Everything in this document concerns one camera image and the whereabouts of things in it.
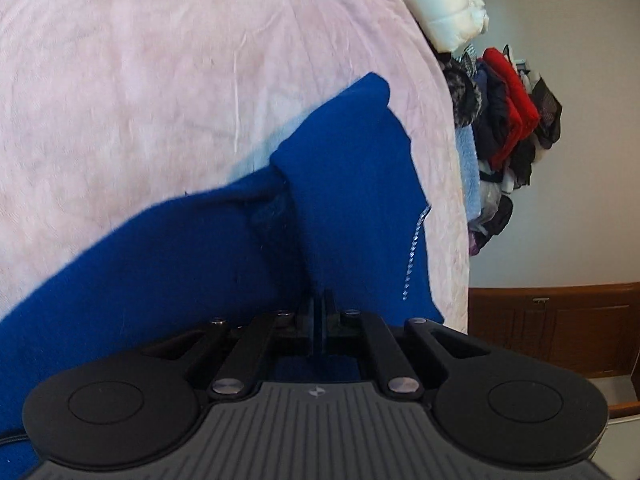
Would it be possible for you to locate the blue knit sweater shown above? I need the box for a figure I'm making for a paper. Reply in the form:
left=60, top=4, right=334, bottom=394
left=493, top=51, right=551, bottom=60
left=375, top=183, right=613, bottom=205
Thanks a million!
left=1, top=74, right=440, bottom=479

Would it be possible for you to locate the dark clothes pile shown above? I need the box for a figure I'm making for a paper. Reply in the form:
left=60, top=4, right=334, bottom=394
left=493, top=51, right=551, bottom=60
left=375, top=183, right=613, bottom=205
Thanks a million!
left=439, top=44, right=563, bottom=256

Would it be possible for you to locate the brown wooden door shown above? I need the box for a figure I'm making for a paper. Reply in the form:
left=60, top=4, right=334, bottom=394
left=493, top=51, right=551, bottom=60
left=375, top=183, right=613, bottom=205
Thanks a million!
left=469, top=282, right=639, bottom=394

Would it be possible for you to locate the light blue folded blanket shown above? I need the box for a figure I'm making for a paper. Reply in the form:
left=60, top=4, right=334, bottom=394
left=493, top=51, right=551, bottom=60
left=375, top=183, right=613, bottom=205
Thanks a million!
left=456, top=125, right=482, bottom=222

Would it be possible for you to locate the red garment on pile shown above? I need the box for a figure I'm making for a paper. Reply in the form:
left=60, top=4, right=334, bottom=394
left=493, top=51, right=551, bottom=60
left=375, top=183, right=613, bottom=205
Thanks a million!
left=482, top=47, right=540, bottom=170

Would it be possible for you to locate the pink bed cover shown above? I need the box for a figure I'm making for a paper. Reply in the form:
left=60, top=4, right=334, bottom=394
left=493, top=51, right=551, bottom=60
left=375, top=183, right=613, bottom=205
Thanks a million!
left=1, top=0, right=469, bottom=330

